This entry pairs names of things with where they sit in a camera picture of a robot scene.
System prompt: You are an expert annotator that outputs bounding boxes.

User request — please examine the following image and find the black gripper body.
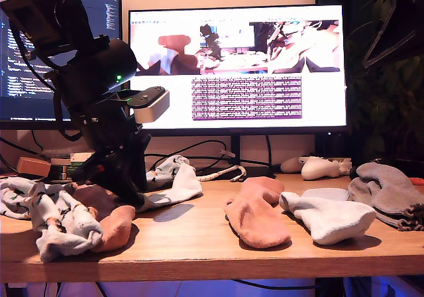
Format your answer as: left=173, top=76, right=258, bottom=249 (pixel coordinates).
left=71, top=97, right=152, bottom=179

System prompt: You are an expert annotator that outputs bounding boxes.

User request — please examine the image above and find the pink sock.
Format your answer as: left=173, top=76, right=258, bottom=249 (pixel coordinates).
left=71, top=184, right=136, bottom=253
left=223, top=176, right=292, bottom=249

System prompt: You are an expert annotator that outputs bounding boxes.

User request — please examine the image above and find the grey frilly cuff sock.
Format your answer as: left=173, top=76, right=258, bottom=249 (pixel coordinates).
left=356, top=162, right=424, bottom=217
left=347, top=176, right=424, bottom=232

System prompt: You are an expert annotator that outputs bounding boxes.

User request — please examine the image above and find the green leafy houseplant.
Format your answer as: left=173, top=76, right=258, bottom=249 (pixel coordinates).
left=344, top=0, right=424, bottom=165

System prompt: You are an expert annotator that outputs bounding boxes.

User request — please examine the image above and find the white and green box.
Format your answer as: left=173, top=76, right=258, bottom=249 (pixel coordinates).
left=70, top=152, right=94, bottom=168

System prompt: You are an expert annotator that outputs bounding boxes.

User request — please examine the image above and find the dark green box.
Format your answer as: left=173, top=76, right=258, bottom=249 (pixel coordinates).
left=49, top=164, right=80, bottom=182

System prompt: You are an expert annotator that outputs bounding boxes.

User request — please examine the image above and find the monitor with bright white screen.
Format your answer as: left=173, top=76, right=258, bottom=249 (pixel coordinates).
left=127, top=5, right=348, bottom=138

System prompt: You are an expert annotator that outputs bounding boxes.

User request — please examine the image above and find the black monitor stand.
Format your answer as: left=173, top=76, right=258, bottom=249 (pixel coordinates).
left=195, top=136, right=278, bottom=182

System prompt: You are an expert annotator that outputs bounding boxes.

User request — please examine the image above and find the monitor with dark code screen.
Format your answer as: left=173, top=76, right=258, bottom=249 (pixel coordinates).
left=0, top=0, right=126, bottom=132

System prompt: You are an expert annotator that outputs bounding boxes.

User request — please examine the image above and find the white patterned item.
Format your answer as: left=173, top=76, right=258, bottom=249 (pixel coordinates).
left=337, top=158, right=352, bottom=176

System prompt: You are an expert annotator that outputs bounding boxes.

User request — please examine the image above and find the white game controller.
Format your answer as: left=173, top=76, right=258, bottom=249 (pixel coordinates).
left=299, top=156, right=342, bottom=182

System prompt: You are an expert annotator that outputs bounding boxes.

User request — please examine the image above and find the cream rounded device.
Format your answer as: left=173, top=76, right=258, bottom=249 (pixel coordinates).
left=280, top=157, right=304, bottom=174

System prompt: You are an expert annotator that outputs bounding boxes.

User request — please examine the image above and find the arm grey camera box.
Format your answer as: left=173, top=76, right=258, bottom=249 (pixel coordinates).
left=127, top=85, right=171, bottom=124

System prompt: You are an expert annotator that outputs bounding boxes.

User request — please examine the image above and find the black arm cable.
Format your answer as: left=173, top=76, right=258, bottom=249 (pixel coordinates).
left=6, top=21, right=83, bottom=142

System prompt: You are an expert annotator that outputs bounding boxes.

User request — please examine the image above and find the black desk cable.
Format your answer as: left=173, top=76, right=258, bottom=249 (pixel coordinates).
left=231, top=278, right=317, bottom=292
left=0, top=130, right=46, bottom=175
left=264, top=136, right=274, bottom=168
left=145, top=140, right=229, bottom=174

